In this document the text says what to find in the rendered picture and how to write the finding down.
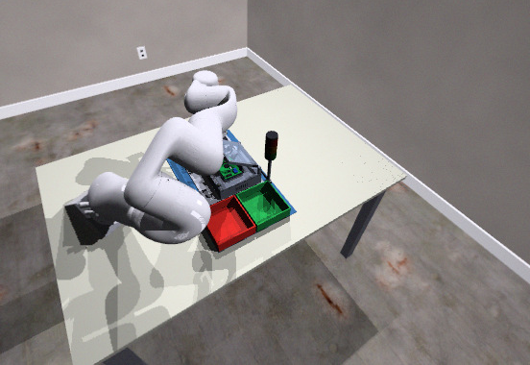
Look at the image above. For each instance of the green circuit board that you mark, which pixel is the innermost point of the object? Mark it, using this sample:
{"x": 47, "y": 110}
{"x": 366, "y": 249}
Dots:
{"x": 229, "y": 170}

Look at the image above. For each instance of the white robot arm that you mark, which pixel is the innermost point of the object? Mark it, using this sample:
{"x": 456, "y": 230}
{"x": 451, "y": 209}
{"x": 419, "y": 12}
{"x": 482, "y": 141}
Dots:
{"x": 158, "y": 206}

